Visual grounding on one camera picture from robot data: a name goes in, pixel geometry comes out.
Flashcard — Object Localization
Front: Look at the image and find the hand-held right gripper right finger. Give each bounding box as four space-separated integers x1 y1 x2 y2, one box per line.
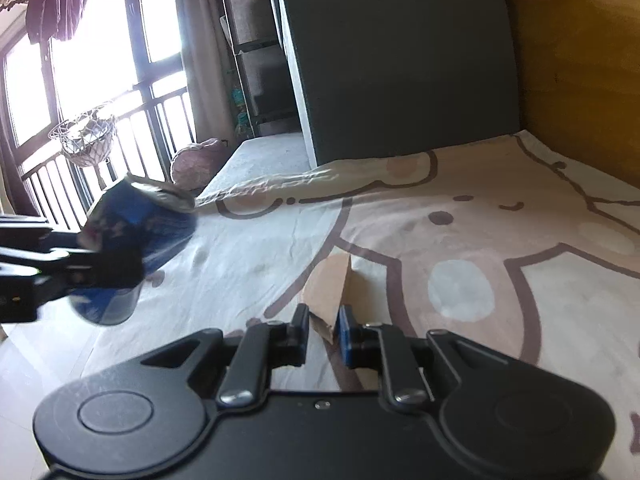
336 304 506 406

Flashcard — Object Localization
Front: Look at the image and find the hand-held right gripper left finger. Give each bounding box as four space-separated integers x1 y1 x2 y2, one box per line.
139 303 312 408

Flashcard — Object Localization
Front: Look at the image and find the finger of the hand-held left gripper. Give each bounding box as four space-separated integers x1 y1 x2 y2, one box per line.
0 246 147 307
0 214 87 254

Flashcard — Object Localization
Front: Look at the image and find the brown cardboard piece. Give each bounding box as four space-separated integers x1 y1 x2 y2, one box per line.
301 252 384 344

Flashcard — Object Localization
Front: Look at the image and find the crushed blue can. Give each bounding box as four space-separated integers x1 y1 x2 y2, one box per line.
70 174 197 327

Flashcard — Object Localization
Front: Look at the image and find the dark brown curtain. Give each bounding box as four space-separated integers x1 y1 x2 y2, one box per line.
0 127 40 217

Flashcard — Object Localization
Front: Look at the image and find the hanging net basket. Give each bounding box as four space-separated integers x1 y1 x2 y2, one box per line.
48 102 119 169

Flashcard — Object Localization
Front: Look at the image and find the pink bag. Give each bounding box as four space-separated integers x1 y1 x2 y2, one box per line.
170 137 231 192

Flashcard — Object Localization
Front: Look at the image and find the black balcony railing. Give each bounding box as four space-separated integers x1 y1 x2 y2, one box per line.
20 85 199 232

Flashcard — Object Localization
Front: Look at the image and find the bear printed blanket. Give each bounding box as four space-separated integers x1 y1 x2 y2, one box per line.
107 130 640 467

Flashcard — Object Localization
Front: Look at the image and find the grey bed mattress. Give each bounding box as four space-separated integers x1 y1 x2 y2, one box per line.
197 132 314 202

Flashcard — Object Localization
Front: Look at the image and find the large clear water bottle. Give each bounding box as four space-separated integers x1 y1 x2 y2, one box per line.
229 84 251 134

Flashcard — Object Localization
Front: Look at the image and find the dark red hanging garment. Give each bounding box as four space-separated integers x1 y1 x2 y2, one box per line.
25 0 87 44

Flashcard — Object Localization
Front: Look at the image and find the beige curtain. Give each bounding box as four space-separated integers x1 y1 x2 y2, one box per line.
172 0 239 149

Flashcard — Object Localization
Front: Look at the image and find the grey storage box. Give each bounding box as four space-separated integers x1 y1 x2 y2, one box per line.
262 0 522 169

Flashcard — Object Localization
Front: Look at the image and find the black shelf unit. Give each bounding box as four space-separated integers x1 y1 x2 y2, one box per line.
217 0 302 139

